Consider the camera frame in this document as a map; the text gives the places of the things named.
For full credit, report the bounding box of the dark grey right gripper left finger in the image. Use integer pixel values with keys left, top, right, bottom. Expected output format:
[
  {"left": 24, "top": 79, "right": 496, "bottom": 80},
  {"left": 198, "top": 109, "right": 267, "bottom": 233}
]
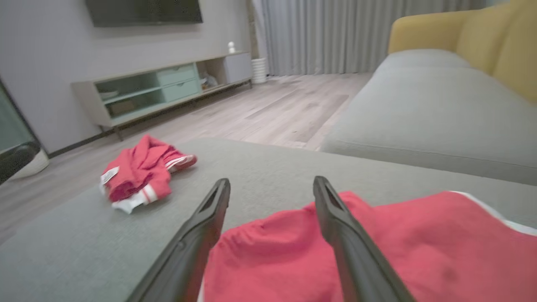
[{"left": 126, "top": 178, "right": 231, "bottom": 302}]

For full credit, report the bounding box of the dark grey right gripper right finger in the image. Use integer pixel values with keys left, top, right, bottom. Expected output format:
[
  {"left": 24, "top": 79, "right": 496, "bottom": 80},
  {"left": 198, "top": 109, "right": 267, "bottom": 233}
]
[{"left": 313, "top": 176, "right": 416, "bottom": 302}]

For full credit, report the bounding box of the red white baseball jersey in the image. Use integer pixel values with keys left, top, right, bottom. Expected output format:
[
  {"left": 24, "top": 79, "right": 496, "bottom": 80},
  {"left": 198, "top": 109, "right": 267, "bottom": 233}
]
[{"left": 99, "top": 134, "right": 198, "bottom": 214}]

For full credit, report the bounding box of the red white folded jersey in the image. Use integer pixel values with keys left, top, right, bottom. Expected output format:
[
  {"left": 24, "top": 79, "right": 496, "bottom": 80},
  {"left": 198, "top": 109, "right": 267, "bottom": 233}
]
[{"left": 197, "top": 191, "right": 537, "bottom": 302}]

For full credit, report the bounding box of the grey fabric sofa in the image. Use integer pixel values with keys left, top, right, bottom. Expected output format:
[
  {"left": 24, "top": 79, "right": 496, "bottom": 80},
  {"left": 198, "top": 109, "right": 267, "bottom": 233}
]
[{"left": 0, "top": 49, "right": 537, "bottom": 302}]

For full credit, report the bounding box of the beige mint tv cabinet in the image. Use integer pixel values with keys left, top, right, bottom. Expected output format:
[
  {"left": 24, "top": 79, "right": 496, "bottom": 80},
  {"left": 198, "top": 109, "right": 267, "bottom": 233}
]
[{"left": 71, "top": 51, "right": 253, "bottom": 141}]

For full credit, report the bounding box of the black rounded object white base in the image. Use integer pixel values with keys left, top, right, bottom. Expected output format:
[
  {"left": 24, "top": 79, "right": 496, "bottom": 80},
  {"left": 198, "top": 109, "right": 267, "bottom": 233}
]
[{"left": 0, "top": 141, "right": 50, "bottom": 185}]

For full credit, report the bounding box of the white ribbed plant pot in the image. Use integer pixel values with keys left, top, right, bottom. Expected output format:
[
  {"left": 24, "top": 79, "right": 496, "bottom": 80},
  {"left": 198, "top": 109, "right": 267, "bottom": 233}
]
[{"left": 252, "top": 57, "right": 268, "bottom": 84}]

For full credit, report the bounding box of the dark framed glass panel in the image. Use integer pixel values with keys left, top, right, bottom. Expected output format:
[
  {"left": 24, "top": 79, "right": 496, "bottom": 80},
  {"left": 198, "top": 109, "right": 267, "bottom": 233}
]
[{"left": 0, "top": 80, "right": 40, "bottom": 154}]

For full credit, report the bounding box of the grey pleated curtain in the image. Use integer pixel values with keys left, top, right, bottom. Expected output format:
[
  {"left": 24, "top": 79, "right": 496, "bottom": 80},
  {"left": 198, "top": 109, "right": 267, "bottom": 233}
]
[{"left": 252, "top": 0, "right": 487, "bottom": 76}]

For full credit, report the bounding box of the yellow sofa backrest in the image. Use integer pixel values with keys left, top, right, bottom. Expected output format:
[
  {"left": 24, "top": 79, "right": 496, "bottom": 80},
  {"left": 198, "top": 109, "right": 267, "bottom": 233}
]
[{"left": 388, "top": 0, "right": 537, "bottom": 101}]

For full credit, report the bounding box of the black wall television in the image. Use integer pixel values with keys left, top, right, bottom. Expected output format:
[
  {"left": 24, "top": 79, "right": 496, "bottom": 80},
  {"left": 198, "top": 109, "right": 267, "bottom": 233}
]
[{"left": 85, "top": 0, "right": 203, "bottom": 28}]

